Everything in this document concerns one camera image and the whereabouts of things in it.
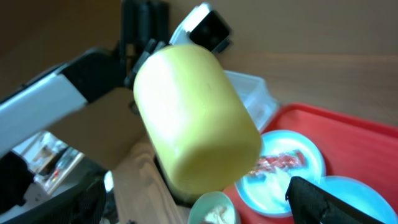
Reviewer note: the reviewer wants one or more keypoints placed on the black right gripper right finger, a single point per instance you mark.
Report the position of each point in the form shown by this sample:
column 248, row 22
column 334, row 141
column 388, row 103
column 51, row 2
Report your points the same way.
column 310, row 204

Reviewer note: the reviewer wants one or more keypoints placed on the yellow cup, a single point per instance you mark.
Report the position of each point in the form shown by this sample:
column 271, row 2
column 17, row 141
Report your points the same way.
column 201, row 131

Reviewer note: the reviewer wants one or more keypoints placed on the light blue plate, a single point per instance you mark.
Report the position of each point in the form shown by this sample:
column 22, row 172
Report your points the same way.
column 265, row 194

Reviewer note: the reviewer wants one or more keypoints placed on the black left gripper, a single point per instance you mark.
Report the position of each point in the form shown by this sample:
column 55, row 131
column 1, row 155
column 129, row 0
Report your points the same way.
column 144, row 29

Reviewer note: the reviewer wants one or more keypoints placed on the food scraps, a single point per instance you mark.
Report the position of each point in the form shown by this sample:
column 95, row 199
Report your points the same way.
column 220, row 214

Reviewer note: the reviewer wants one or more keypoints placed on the black tray bin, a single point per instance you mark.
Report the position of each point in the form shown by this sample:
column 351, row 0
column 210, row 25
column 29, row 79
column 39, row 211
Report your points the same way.
column 180, row 198

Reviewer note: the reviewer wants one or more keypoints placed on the light blue bowl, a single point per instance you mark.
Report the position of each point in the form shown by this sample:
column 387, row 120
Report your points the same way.
column 359, row 196

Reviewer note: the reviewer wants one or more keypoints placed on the red serving tray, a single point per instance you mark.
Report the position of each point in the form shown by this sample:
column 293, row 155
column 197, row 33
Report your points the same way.
column 351, row 147

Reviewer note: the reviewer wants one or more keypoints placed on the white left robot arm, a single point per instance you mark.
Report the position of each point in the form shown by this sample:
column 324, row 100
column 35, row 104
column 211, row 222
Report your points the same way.
column 70, row 86

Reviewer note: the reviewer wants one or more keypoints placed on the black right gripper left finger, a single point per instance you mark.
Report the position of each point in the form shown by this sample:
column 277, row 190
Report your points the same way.
column 82, row 204

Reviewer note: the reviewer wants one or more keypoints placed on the green bowl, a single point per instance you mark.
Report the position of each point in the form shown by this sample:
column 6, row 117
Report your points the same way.
column 206, row 202

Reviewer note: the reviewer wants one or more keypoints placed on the clear plastic bin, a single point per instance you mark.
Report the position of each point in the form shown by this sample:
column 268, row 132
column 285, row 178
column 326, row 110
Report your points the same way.
column 253, row 92

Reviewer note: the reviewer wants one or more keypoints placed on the red snack wrapper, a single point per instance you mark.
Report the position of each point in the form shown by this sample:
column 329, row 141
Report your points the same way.
column 283, row 161

